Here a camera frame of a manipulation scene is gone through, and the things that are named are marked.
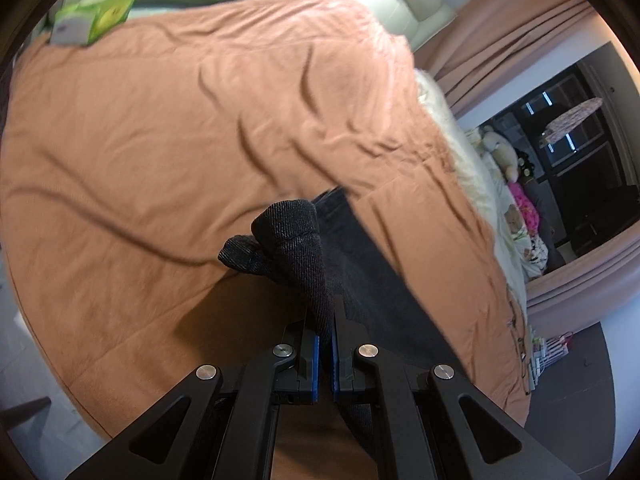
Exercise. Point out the white fluffy blanket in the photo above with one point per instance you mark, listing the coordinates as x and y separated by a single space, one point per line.
450 130

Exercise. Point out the dark window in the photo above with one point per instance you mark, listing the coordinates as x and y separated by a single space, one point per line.
590 195

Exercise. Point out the grey white packet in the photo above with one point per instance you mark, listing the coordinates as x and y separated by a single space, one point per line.
70 30

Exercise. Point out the green cardboard box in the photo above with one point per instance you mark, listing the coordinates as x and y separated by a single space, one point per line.
114 12

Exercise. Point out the floral ironing board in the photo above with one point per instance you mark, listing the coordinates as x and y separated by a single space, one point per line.
575 115

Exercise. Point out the cream plush toy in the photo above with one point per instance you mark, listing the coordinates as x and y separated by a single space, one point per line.
502 152

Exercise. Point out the pink curtain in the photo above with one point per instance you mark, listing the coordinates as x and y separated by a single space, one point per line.
500 35
575 285

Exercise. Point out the pink plush toy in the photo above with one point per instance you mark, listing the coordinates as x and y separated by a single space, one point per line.
525 207

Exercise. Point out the dark furniture leg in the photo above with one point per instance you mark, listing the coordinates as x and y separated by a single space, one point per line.
25 412

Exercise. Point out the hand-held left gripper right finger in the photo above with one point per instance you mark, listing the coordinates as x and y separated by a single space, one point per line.
335 371

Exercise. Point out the dark denim pants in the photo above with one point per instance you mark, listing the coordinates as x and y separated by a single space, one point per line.
300 240

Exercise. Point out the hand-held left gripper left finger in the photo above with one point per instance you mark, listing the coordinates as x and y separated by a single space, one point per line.
315 371

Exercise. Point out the orange-brown bed blanket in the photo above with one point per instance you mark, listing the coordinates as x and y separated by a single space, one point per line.
150 135

